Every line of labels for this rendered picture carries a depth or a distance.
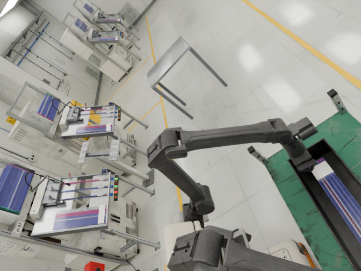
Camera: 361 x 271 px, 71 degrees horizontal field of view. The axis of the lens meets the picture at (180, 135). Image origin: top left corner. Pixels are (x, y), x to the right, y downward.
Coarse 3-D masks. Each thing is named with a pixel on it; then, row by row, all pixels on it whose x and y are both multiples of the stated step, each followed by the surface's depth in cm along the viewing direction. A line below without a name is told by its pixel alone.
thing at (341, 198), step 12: (324, 168) 104; (324, 180) 102; (336, 180) 98; (336, 192) 96; (348, 192) 94; (336, 204) 94; (348, 204) 92; (348, 216) 90; (360, 216) 88; (360, 228) 86; (360, 240) 84
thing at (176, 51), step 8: (176, 40) 338; (184, 40) 319; (176, 48) 324; (184, 48) 307; (192, 48) 346; (168, 56) 330; (176, 56) 312; (200, 56) 356; (160, 64) 337; (168, 64) 318; (152, 72) 343; (160, 72) 323; (152, 80) 329; (160, 80) 318; (152, 88) 321; (176, 96) 383; (176, 104) 344; (184, 104) 395; (184, 112) 354
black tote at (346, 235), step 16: (320, 144) 105; (288, 160) 109; (336, 160) 105; (304, 176) 111; (352, 176) 98; (320, 192) 104; (352, 192) 96; (320, 208) 96; (336, 224) 94; (336, 240) 83; (352, 240) 89; (352, 256) 85
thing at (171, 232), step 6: (186, 222) 96; (198, 222) 96; (168, 228) 94; (174, 228) 94; (180, 228) 94; (186, 228) 94; (192, 228) 94; (198, 228) 94; (168, 234) 92; (174, 234) 92; (180, 234) 92; (168, 240) 91; (174, 240) 90; (168, 246) 89; (168, 252) 88; (168, 258) 87; (168, 270) 84
